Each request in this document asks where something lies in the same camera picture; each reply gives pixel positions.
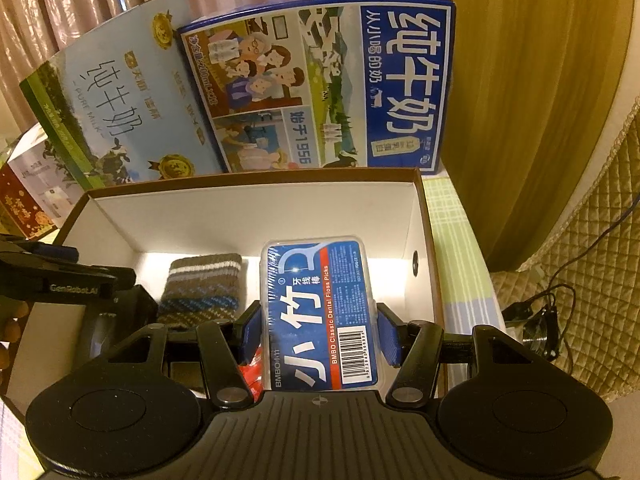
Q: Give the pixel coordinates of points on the blue milk carton box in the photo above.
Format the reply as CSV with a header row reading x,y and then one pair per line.
x,y
325,83

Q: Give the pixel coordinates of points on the quilted cushioned chair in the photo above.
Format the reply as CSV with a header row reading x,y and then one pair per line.
x,y
592,264

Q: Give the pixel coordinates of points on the wooden wardrobe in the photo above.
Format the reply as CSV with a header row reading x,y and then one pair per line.
x,y
533,83

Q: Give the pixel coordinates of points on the red gift box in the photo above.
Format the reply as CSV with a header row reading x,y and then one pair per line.
x,y
26,215

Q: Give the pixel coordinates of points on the brown cardboard storage box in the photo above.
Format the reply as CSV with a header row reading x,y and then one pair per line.
x,y
147,226

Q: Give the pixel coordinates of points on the striped knitted sock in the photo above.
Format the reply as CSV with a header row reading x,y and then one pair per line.
x,y
201,289

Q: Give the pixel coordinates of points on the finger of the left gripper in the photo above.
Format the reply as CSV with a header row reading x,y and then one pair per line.
x,y
11,243
29,266

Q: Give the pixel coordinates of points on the person's left hand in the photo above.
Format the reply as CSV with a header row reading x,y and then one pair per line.
x,y
10,332

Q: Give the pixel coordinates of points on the blue dental floss box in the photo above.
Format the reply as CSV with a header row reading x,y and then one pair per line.
x,y
320,330

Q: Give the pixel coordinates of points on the checkered tablecloth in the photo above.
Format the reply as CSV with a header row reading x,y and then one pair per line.
x,y
467,292

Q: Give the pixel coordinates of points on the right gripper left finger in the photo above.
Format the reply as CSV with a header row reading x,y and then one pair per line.
x,y
224,347

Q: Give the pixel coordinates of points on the red snack packet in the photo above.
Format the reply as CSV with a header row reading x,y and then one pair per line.
x,y
252,374

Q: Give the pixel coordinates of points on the green milk carton box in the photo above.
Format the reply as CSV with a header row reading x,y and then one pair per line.
x,y
119,104

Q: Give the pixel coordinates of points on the black shaver box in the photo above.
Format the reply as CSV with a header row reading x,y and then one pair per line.
x,y
105,325

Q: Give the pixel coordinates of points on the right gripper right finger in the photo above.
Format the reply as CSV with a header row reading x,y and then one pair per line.
x,y
413,349

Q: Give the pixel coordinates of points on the white humidifier box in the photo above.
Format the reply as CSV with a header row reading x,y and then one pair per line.
x,y
44,175

